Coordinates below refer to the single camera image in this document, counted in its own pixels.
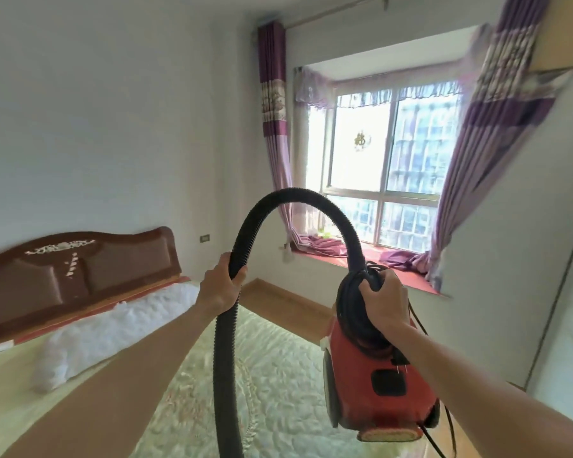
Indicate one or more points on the person's right hand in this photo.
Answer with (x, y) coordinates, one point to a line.
(389, 310)

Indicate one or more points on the person's left hand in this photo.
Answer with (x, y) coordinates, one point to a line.
(219, 286)

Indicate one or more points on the red vacuum cleaner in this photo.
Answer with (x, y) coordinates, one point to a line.
(363, 395)

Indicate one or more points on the person's right forearm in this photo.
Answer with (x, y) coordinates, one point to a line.
(482, 400)

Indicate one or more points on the person's left forearm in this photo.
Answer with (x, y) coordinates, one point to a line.
(124, 386)

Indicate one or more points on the brown carved bed headboard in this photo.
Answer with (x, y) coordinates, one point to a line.
(124, 267)

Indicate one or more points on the green plastic bag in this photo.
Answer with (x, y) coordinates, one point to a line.
(323, 232)

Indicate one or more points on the white fluffy pillow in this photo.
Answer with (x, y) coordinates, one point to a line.
(100, 333)

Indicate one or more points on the white framed window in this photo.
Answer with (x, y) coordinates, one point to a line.
(358, 176)

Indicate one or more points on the gold window decal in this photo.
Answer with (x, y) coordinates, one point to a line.
(361, 141)

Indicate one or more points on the white sheer curtain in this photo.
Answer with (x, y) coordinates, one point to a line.
(310, 90)

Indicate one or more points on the purple sheer valance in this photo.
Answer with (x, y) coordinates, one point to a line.
(410, 92)

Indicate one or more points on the purple striped curtain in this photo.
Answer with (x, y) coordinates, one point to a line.
(487, 114)
(273, 66)

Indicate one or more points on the metal curtain rod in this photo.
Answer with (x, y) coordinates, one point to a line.
(334, 11)

